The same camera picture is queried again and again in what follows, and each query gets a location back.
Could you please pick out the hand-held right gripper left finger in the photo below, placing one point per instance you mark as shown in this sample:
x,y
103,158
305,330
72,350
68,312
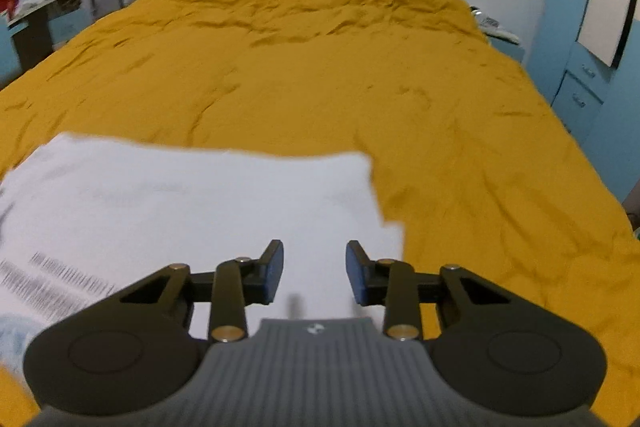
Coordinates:
x,y
272,269

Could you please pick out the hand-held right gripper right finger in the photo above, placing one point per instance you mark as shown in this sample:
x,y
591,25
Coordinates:
x,y
356,272

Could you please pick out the white printed sweatshirt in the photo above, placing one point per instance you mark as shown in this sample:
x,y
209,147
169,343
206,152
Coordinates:
x,y
200,207

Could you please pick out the blue nightstand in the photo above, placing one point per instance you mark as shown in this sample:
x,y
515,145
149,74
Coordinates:
x,y
500,39

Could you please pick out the cluttered desk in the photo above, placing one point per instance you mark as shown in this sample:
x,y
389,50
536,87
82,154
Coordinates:
x,y
45,22

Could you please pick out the blue wardrobe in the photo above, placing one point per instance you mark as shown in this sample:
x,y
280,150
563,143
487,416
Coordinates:
x,y
565,57

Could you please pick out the white plastic bag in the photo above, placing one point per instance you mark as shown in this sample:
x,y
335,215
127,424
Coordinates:
x,y
32,2

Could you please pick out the mustard yellow bedspread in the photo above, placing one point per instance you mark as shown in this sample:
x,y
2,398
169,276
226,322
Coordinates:
x,y
350,82

